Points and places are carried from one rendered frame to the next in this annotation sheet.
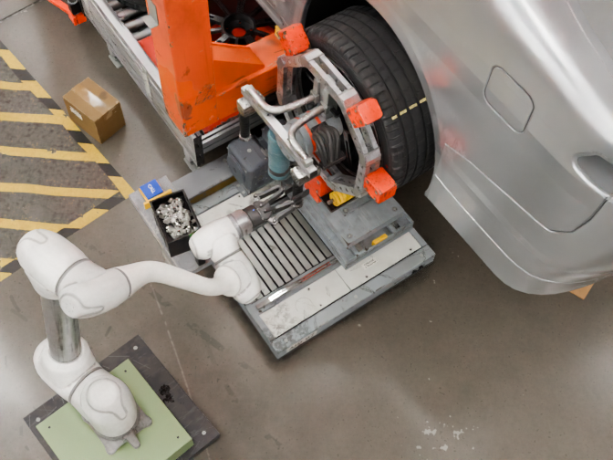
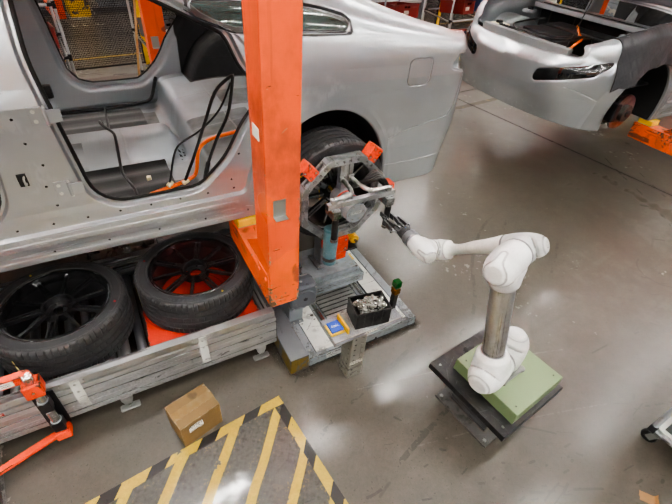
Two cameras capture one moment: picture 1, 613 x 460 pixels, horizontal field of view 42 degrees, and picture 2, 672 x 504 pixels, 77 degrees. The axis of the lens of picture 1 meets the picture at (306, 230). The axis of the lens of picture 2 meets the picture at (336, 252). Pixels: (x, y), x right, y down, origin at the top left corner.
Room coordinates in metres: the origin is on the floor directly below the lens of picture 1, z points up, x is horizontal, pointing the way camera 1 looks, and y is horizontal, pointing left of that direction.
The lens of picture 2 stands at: (1.49, 2.06, 2.20)
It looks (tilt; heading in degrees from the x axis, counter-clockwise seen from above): 40 degrees down; 277
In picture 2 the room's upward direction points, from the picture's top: 5 degrees clockwise
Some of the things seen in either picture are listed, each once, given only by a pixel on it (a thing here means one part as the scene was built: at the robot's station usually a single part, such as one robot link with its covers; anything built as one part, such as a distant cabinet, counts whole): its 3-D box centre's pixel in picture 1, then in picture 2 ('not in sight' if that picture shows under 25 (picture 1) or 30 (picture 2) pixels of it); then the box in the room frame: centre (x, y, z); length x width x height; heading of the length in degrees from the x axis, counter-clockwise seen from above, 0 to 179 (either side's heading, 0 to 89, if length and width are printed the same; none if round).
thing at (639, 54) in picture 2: not in sight; (642, 54); (-0.46, -2.15, 1.36); 0.71 x 0.30 x 0.51; 39
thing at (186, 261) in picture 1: (174, 225); (361, 320); (1.50, 0.51, 0.44); 0.43 x 0.17 x 0.03; 39
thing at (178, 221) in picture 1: (177, 222); (368, 308); (1.47, 0.49, 0.51); 0.20 x 0.14 x 0.13; 29
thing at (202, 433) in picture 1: (127, 436); (487, 390); (0.74, 0.60, 0.15); 0.50 x 0.50 x 0.30; 45
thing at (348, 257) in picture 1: (346, 203); (321, 269); (1.84, -0.17, 0.13); 0.50 x 0.36 x 0.10; 39
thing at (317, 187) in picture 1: (327, 174); (334, 242); (1.76, -0.07, 0.48); 0.16 x 0.12 x 0.17; 129
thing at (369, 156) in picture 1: (325, 123); (341, 197); (1.73, -0.04, 0.85); 0.54 x 0.07 x 0.54; 39
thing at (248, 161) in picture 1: (275, 156); (291, 284); (1.98, 0.16, 0.26); 0.42 x 0.18 x 0.35; 129
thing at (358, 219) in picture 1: (350, 182); (323, 249); (1.84, -0.17, 0.32); 0.40 x 0.30 x 0.28; 39
